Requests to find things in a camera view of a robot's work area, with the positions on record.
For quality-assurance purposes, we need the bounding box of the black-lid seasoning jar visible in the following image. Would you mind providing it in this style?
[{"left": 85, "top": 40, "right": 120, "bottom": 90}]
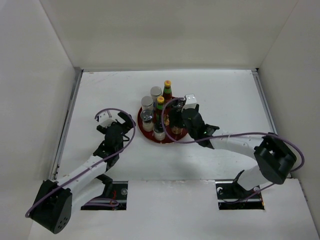
[
  {"left": 169, "top": 111, "right": 185, "bottom": 135},
  {"left": 171, "top": 97, "right": 186, "bottom": 111}
]

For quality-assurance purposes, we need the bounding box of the green-label sauce bottle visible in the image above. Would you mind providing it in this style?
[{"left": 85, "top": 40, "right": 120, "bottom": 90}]
[
  {"left": 155, "top": 96, "right": 165, "bottom": 123},
  {"left": 162, "top": 80, "right": 172, "bottom": 103}
]

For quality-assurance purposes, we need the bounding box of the small black-capped powder bottle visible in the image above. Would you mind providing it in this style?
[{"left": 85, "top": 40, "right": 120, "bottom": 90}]
[{"left": 153, "top": 120, "right": 166, "bottom": 141}]

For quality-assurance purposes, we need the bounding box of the black-top grinder bottle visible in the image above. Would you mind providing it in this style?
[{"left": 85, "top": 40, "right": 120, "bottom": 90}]
[{"left": 140, "top": 109, "right": 154, "bottom": 132}]

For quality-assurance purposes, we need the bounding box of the white bead jar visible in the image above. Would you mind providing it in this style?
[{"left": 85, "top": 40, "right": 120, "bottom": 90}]
[
  {"left": 141, "top": 96, "right": 154, "bottom": 112},
  {"left": 150, "top": 86, "right": 163, "bottom": 110}
]

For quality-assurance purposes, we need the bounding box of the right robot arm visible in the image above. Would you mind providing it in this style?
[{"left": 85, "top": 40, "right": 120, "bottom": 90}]
[{"left": 181, "top": 107, "right": 297, "bottom": 199}]

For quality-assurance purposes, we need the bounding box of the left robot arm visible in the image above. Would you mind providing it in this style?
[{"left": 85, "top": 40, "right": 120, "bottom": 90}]
[{"left": 25, "top": 108, "right": 136, "bottom": 234}]

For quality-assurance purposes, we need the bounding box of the red round tray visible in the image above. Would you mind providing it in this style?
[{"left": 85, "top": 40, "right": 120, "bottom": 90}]
[{"left": 137, "top": 102, "right": 188, "bottom": 144}]

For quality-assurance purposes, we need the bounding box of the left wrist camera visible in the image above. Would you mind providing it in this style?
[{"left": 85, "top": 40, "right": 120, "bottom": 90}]
[{"left": 95, "top": 110, "right": 115, "bottom": 128}]

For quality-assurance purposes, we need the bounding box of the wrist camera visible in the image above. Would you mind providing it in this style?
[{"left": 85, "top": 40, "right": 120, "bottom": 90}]
[
  {"left": 95, "top": 110, "right": 115, "bottom": 128},
  {"left": 182, "top": 93, "right": 198, "bottom": 110}
]

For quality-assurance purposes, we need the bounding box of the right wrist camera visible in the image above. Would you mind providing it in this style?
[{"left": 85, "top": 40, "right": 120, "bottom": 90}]
[{"left": 182, "top": 93, "right": 198, "bottom": 110}]

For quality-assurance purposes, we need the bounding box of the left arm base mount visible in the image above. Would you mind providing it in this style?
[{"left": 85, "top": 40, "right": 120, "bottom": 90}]
[{"left": 80, "top": 174, "right": 129, "bottom": 211}]

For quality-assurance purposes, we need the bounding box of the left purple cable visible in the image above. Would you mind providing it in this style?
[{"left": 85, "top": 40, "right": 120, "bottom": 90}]
[{"left": 24, "top": 107, "right": 137, "bottom": 218}]

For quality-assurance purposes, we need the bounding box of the purple cable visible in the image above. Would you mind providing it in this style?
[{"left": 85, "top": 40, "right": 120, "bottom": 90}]
[
  {"left": 161, "top": 98, "right": 306, "bottom": 203},
  {"left": 24, "top": 107, "right": 137, "bottom": 218}
]

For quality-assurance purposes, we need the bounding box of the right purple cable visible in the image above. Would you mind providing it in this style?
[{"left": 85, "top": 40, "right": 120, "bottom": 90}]
[{"left": 161, "top": 98, "right": 306, "bottom": 203}]

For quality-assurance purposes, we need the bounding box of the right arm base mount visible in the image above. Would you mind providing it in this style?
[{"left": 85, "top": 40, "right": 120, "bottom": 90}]
[{"left": 215, "top": 170, "right": 265, "bottom": 211}]

